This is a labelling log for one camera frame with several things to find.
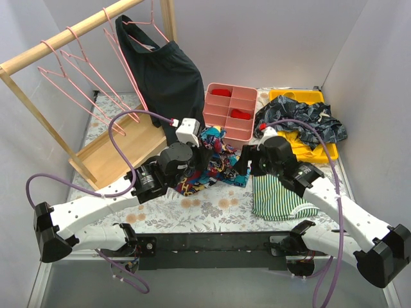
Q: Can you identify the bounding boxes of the colourful comic print shorts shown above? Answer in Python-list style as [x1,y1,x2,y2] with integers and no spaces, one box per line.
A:
[174,126,250,196]

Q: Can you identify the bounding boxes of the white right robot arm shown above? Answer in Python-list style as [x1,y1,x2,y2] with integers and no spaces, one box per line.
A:
[234,136,410,288]

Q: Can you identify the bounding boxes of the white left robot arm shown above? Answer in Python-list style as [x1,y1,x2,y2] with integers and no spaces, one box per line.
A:
[33,142,213,263]

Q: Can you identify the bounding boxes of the dark patterned shorts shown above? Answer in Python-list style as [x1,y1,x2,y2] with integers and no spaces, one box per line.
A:
[253,95,347,144]

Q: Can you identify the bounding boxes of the green white striped shorts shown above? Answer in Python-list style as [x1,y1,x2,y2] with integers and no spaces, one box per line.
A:
[252,175,319,221]

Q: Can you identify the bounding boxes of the black shorts on hanger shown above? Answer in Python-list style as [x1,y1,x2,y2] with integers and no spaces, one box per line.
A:
[116,15,206,129]

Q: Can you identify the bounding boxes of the yellow garment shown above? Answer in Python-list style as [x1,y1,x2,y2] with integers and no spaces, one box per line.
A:
[277,131,323,158]

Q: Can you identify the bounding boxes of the red sock middle compartment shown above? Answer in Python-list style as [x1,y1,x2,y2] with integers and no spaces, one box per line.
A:
[231,109,251,120]

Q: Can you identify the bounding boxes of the red sock compartment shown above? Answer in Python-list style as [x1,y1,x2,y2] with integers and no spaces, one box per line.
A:
[211,89,232,97]
[231,109,251,120]

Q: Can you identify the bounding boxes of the yellow plastic tray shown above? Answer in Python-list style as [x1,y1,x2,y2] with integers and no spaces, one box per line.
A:
[269,89,329,164]

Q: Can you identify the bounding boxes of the pink divided organizer box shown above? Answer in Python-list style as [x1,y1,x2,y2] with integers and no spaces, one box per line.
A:
[203,83,258,149]

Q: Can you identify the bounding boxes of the floral table mat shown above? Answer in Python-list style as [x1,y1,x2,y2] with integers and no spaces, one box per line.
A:
[60,86,351,235]

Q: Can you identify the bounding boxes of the wooden clothes rack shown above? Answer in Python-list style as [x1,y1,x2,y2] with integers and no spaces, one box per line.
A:
[1,0,166,189]

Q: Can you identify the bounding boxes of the red sock upper compartment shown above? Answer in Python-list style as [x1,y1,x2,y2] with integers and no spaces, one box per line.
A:
[211,89,232,97]

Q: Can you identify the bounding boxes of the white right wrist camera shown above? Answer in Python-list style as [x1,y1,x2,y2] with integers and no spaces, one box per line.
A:
[258,123,278,145]

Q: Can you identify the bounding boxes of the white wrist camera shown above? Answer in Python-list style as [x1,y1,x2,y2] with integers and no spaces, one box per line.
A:
[258,123,278,145]
[175,118,200,147]

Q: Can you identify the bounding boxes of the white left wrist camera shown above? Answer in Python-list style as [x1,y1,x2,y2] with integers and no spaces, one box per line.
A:
[175,118,200,147]

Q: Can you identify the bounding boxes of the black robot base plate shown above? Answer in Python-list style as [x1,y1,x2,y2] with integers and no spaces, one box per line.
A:
[103,232,324,277]

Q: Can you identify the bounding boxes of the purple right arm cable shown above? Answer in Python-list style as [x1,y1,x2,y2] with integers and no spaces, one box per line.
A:
[263,119,346,308]

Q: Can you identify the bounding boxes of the pink wire hanger middle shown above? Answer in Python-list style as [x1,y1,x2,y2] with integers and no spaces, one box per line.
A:
[60,26,131,111]

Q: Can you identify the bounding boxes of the pink wire hanger left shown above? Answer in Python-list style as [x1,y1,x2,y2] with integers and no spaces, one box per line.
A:
[37,40,111,126]

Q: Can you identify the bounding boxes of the pink wire hanger with shorts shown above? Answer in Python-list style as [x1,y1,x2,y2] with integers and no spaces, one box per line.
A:
[101,7,172,114]

